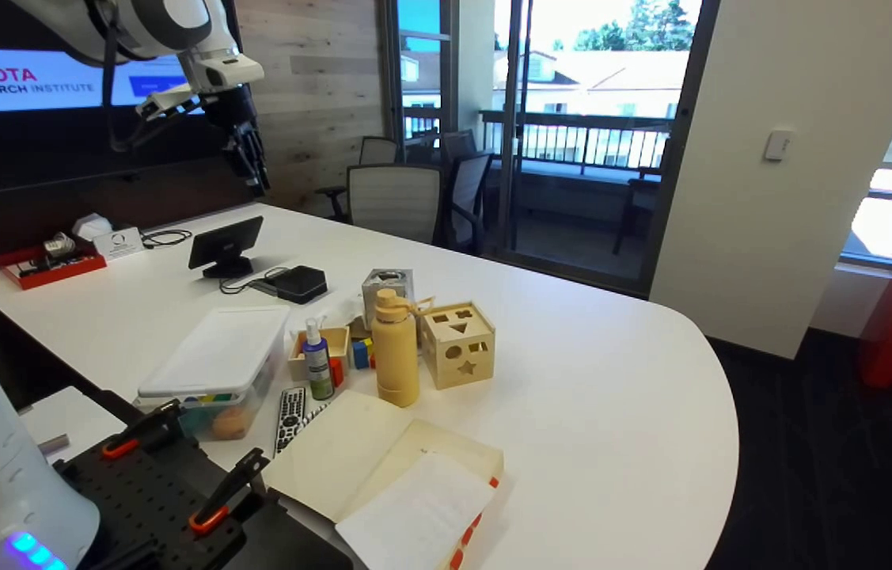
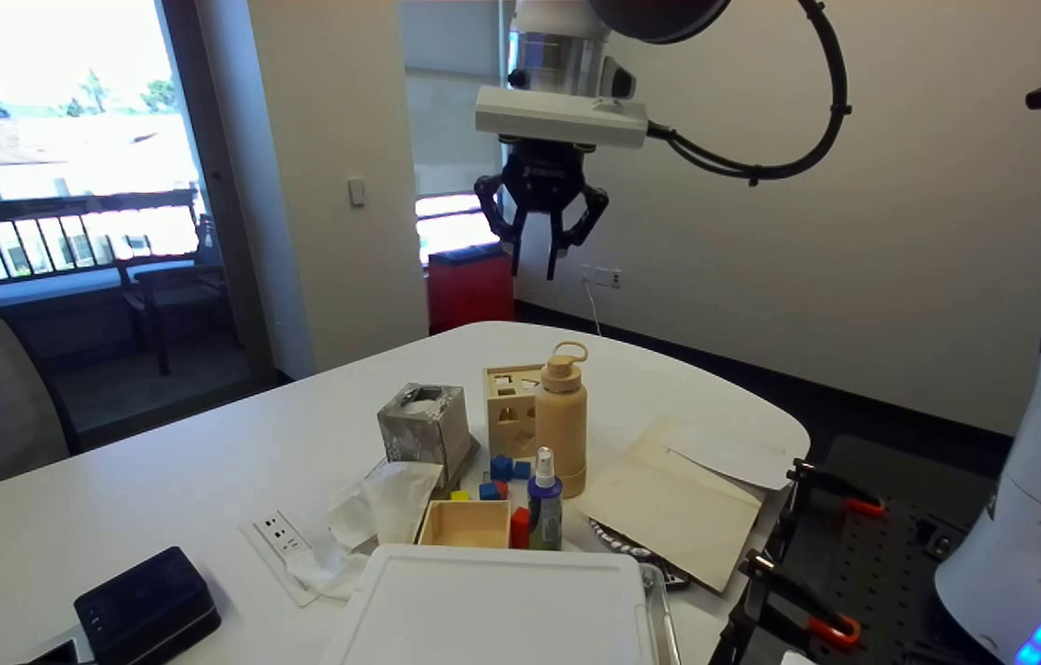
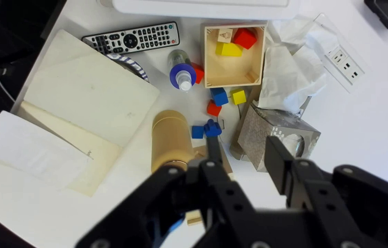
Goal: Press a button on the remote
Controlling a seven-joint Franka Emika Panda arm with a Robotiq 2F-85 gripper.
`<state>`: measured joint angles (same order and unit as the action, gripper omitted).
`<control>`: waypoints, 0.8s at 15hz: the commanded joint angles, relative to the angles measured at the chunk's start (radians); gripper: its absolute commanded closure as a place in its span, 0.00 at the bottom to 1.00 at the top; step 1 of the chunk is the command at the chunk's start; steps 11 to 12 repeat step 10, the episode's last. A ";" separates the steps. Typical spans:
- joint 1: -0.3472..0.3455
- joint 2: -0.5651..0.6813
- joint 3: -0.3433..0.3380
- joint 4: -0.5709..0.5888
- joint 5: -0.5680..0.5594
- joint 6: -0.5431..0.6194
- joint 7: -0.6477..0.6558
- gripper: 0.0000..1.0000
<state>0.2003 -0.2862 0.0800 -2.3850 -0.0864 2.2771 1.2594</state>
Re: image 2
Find glass balcony door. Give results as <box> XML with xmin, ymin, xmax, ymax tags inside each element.
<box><xmin>0</xmin><ymin>0</ymin><xmax>276</xmax><ymax>452</ymax></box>

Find small spray bottle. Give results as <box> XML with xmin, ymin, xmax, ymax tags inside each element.
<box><xmin>527</xmin><ymin>447</ymin><xmax>564</xmax><ymax>552</ymax></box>

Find black device box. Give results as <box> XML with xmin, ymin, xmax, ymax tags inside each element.
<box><xmin>73</xmin><ymin>546</ymin><xmax>223</xmax><ymax>665</ymax></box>

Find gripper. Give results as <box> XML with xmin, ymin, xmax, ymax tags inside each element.
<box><xmin>474</xmin><ymin>137</ymin><xmax>611</xmax><ymax>282</ymax></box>

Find wooden shape sorter cube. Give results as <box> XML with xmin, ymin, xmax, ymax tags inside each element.
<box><xmin>482</xmin><ymin>364</ymin><xmax>545</xmax><ymax>460</ymax></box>

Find white paper sheet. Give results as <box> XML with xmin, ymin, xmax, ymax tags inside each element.
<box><xmin>664</xmin><ymin>419</ymin><xmax>794</xmax><ymax>491</ymax></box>

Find black clamp with orange handles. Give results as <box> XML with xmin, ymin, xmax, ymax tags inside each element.
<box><xmin>738</xmin><ymin>550</ymin><xmax>863</xmax><ymax>647</ymax></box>
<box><xmin>786</xmin><ymin>459</ymin><xmax>888</xmax><ymax>518</ymax></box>

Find white tissue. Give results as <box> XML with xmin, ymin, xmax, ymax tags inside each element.
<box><xmin>289</xmin><ymin>460</ymin><xmax>444</xmax><ymax>594</ymax></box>

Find black remote control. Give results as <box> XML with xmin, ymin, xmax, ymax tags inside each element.
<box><xmin>588</xmin><ymin>518</ymin><xmax>691</xmax><ymax>590</ymax></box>

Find grey marbled tissue box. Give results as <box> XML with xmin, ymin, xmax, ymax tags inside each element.
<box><xmin>377</xmin><ymin>382</ymin><xmax>476</xmax><ymax>488</ymax></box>

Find clear bin with white lid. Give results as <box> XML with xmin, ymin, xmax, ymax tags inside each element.
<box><xmin>320</xmin><ymin>543</ymin><xmax>683</xmax><ymax>665</ymax></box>

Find window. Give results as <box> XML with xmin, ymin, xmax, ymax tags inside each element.
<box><xmin>399</xmin><ymin>0</ymin><xmax>521</xmax><ymax>266</ymax></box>

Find small open wooden box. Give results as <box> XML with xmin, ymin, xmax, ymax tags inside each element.
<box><xmin>416</xmin><ymin>500</ymin><xmax>513</xmax><ymax>550</ymax></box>

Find red bin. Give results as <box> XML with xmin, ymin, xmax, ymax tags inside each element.
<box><xmin>427</xmin><ymin>244</ymin><xmax>516</xmax><ymax>336</ymax></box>

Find white table power outlet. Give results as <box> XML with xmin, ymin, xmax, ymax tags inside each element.
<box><xmin>241</xmin><ymin>510</ymin><xmax>322</xmax><ymax>608</ymax></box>

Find beige envelope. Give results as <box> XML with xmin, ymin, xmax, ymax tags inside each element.
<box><xmin>575</xmin><ymin>415</ymin><xmax>767</xmax><ymax>593</ymax></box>

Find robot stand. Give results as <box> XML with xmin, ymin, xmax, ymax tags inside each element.
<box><xmin>721</xmin><ymin>434</ymin><xmax>1020</xmax><ymax>665</ymax></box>

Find beige water bottle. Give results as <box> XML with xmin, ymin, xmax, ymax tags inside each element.
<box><xmin>534</xmin><ymin>341</ymin><xmax>590</xmax><ymax>499</ymax></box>

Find balcony railing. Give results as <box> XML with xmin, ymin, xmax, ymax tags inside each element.
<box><xmin>0</xmin><ymin>187</ymin><xmax>201</xmax><ymax>306</ymax></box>

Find dark balcony chair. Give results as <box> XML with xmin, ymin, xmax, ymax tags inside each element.
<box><xmin>117</xmin><ymin>213</ymin><xmax>236</xmax><ymax>377</ymax></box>

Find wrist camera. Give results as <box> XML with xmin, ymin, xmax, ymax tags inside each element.
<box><xmin>474</xmin><ymin>86</ymin><xmax>649</xmax><ymax>150</ymax></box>

